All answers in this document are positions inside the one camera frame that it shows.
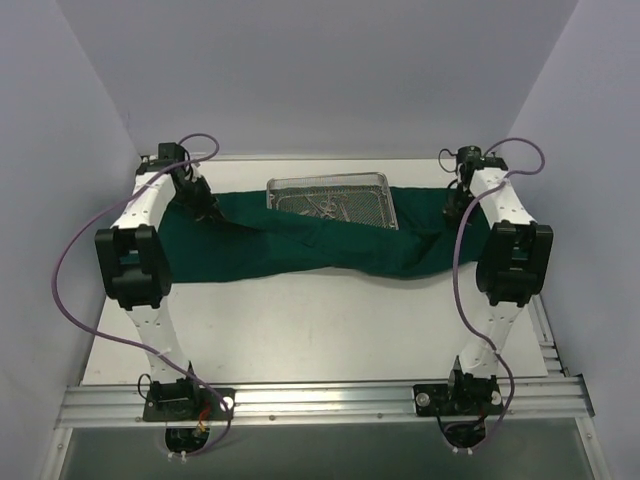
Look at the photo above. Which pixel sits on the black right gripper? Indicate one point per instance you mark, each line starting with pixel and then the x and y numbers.
pixel 456 207

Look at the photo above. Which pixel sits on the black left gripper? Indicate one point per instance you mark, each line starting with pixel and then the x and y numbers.
pixel 201 201

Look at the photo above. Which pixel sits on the dark green surgical cloth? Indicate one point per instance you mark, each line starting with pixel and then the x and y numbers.
pixel 255 242

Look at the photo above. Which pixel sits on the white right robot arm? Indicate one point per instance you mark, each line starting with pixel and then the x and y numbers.
pixel 513 262

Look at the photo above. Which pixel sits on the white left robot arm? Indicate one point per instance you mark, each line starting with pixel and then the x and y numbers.
pixel 134 266

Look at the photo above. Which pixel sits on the steel surgical scissors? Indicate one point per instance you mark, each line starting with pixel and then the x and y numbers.
pixel 328 207

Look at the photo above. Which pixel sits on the steel surgical forceps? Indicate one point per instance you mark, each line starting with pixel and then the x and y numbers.
pixel 344 210

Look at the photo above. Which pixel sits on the steel tweezers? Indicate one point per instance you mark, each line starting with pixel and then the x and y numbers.
pixel 308 208

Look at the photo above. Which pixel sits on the steel wire mesh tray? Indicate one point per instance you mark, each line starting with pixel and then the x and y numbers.
pixel 362 198

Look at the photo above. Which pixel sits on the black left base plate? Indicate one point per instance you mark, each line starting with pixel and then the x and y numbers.
pixel 182 402

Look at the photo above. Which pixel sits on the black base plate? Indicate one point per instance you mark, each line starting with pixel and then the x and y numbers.
pixel 445 400
pixel 182 402

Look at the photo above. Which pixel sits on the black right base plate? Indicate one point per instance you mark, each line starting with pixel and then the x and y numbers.
pixel 445 400

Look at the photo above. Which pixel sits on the aluminium front frame rail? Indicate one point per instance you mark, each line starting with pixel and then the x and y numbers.
pixel 119 406

